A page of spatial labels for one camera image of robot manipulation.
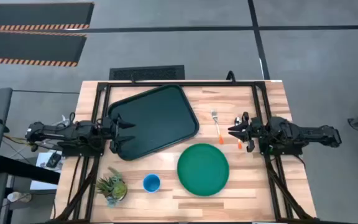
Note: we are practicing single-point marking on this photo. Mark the black handheld controller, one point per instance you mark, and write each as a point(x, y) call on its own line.
point(53, 160)

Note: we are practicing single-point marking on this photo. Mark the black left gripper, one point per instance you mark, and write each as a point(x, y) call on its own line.
point(113, 133)

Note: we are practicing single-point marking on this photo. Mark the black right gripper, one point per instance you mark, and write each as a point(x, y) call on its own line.
point(256, 130)

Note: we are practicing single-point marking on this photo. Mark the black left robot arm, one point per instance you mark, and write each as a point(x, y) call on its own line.
point(73, 132)

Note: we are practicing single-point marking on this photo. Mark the small blue cup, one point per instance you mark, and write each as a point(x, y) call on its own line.
point(151, 183)

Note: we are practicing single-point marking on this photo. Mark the white shoe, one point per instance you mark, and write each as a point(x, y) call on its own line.
point(19, 197)

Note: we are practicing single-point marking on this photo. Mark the green round plate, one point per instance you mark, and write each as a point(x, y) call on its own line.
point(203, 169)

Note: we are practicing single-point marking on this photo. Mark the white paper sheet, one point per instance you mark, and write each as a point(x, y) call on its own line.
point(40, 185)

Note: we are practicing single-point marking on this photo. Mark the dark green plastic tray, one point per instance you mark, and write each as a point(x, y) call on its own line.
point(157, 118)

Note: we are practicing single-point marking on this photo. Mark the black mat with striped edge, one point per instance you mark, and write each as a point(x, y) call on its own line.
point(36, 14)
point(30, 46)

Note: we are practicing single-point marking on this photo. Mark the black perforated floor mat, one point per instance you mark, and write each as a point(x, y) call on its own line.
point(148, 73)

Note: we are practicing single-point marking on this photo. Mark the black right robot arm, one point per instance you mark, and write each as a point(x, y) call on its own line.
point(297, 133)

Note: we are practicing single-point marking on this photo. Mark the small potted succulent plant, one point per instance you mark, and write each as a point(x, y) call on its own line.
point(113, 186)

